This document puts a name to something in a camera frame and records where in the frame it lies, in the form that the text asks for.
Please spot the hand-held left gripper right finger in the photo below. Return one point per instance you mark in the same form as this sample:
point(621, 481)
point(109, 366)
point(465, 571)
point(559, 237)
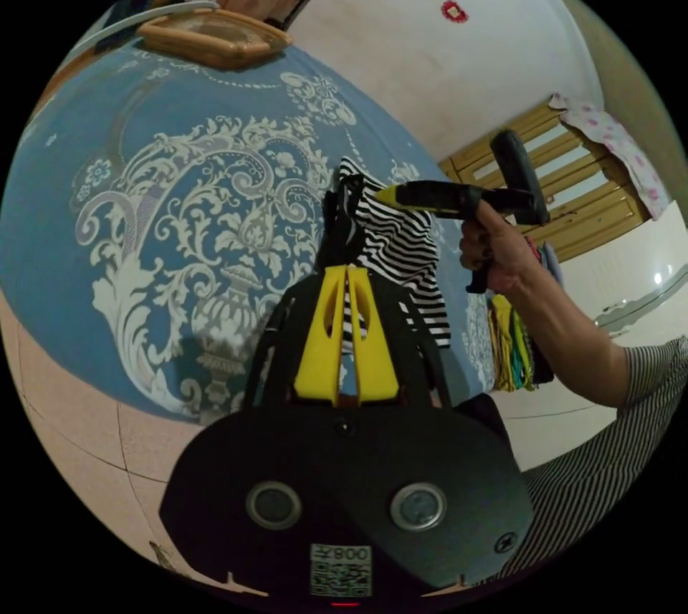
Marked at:
point(379, 356)

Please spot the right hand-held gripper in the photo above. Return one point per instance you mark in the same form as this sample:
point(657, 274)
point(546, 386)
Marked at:
point(441, 203)

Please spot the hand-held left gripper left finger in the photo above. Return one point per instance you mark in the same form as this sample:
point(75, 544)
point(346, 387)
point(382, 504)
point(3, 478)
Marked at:
point(317, 345)

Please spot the black white striped short sleeve shirt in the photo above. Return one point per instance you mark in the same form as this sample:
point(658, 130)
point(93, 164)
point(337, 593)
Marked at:
point(398, 243)

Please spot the person's right forearm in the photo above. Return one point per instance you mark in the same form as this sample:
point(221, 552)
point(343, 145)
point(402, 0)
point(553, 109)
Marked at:
point(564, 334)

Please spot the person's right hand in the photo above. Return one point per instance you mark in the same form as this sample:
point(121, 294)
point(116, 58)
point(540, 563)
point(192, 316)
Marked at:
point(497, 248)

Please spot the pile of clothes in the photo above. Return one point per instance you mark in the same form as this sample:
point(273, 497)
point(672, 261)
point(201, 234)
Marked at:
point(513, 340)

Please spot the tan plastic tray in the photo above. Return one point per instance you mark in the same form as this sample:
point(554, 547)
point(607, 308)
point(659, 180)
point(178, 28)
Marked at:
point(215, 36)

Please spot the white cloth with pink flowers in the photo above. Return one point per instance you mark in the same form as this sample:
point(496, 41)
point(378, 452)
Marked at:
point(618, 146)

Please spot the person's body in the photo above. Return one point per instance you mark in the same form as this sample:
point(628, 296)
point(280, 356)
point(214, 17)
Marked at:
point(607, 453)

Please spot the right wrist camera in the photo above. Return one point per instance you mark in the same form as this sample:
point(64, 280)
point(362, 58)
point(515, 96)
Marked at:
point(518, 179)

